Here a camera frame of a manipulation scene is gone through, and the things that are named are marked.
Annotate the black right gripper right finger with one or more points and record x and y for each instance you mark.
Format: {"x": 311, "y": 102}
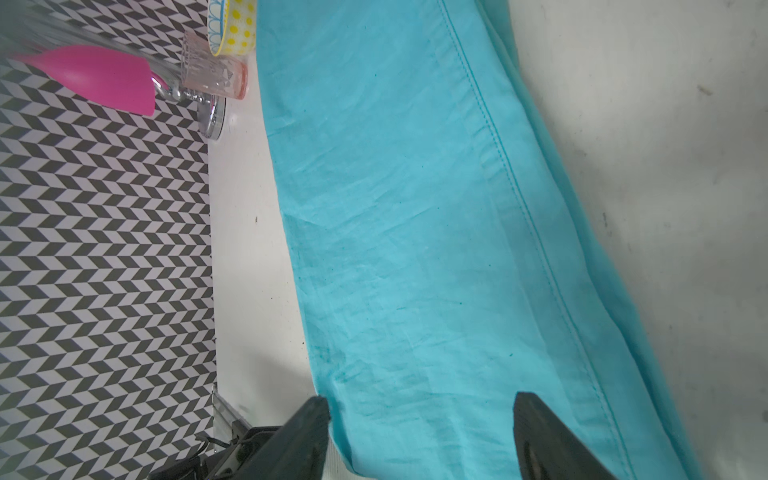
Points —
{"x": 547, "y": 449}

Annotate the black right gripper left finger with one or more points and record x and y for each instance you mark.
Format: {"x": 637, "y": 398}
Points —
{"x": 296, "y": 450}

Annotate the turquoise long pants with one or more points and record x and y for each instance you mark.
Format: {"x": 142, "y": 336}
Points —
{"x": 441, "y": 257}

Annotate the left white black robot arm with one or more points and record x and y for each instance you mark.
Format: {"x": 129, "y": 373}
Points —
{"x": 216, "y": 459}

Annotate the pink ribbed glass tumbler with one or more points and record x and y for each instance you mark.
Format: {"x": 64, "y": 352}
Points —
{"x": 201, "y": 71}

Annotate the pink plastic wine glass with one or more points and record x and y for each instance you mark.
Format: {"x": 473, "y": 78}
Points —
{"x": 107, "y": 77}

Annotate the yellow blue patterned bowl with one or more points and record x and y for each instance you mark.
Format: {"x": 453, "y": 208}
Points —
{"x": 231, "y": 27}

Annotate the aluminium front frame rail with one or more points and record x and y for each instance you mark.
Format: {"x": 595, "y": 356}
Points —
{"x": 228, "y": 424}

